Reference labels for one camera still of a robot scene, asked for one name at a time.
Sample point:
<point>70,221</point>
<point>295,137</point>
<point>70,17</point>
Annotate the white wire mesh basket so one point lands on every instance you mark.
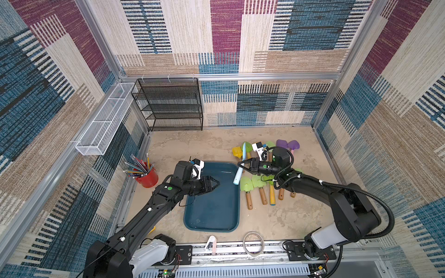
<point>100,132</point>

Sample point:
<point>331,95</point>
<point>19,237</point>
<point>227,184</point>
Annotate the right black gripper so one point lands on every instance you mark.
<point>253,165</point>

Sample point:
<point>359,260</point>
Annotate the purple shovel long pink handle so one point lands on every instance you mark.
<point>282,144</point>

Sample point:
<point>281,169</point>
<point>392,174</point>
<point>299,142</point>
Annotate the black wire shelf rack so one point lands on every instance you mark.
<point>169,104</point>

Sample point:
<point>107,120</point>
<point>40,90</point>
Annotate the pink white small device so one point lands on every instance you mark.
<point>211,245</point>

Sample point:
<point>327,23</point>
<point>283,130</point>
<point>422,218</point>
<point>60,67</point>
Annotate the bright green shovel yellow handle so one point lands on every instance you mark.
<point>270,182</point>

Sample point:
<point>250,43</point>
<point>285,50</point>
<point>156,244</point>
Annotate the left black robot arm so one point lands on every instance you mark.
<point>121,255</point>

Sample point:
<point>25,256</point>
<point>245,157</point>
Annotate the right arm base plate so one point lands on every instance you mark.
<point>302,251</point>

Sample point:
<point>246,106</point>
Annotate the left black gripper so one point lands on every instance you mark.
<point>207,186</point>

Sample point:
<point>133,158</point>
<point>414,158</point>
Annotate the yellow shovel wooden handle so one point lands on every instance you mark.
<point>237,152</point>

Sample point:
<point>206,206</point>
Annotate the teal plastic storage box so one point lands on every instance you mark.
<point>217,211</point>

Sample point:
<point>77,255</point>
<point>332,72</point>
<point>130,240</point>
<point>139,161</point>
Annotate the red pencil cup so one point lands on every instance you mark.
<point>150,180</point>

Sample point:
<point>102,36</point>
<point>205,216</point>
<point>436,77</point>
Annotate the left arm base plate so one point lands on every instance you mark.
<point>179,255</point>

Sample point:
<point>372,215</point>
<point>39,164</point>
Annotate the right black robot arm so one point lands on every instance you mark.
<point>357,214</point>

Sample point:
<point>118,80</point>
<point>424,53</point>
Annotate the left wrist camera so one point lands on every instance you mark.
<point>197,166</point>

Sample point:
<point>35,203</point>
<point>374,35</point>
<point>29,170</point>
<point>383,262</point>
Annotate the light blue shovel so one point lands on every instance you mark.
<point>239,172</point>

